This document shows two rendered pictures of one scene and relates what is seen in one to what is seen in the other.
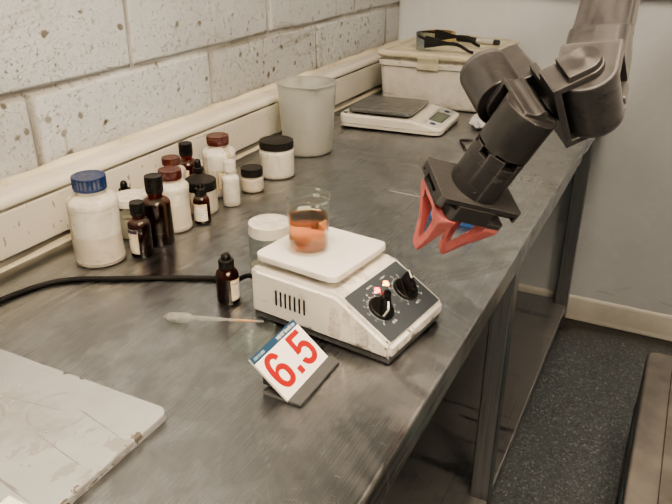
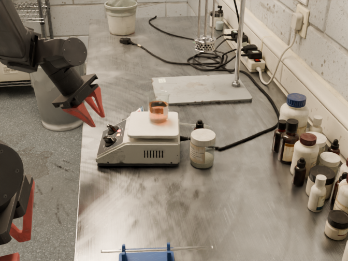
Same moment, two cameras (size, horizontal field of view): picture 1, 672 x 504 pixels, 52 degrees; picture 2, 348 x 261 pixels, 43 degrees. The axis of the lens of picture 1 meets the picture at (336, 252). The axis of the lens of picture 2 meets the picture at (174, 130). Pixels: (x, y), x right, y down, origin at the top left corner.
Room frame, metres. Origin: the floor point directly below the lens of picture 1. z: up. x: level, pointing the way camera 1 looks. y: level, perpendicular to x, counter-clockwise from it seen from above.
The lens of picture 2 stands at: (1.56, -0.49, 1.36)
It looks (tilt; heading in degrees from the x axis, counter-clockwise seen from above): 30 degrees down; 145
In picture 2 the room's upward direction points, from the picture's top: 1 degrees clockwise
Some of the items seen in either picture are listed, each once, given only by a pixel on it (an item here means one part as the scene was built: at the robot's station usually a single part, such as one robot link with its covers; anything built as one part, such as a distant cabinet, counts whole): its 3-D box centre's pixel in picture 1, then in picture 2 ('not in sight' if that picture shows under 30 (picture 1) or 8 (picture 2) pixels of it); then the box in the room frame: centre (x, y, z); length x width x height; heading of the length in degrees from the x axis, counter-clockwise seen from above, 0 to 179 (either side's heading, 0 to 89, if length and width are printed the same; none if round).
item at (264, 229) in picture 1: (270, 248); (202, 148); (0.87, 0.09, 0.79); 0.06 x 0.06 x 0.08
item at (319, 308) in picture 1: (339, 287); (143, 139); (0.75, 0.00, 0.79); 0.22 x 0.13 x 0.08; 56
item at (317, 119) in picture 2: not in sight; (315, 132); (0.97, 0.38, 0.79); 0.03 x 0.03 x 0.09
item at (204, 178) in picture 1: (201, 194); (320, 183); (1.11, 0.23, 0.78); 0.05 x 0.05 x 0.06
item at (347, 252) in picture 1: (322, 250); (153, 124); (0.77, 0.02, 0.83); 0.12 x 0.12 x 0.01; 56
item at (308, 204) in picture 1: (310, 221); (157, 106); (0.76, 0.03, 0.87); 0.06 x 0.05 x 0.08; 43
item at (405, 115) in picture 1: (400, 114); not in sight; (1.69, -0.16, 0.77); 0.26 x 0.19 x 0.05; 66
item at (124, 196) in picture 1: (132, 214); (312, 148); (1.01, 0.32, 0.78); 0.06 x 0.06 x 0.07
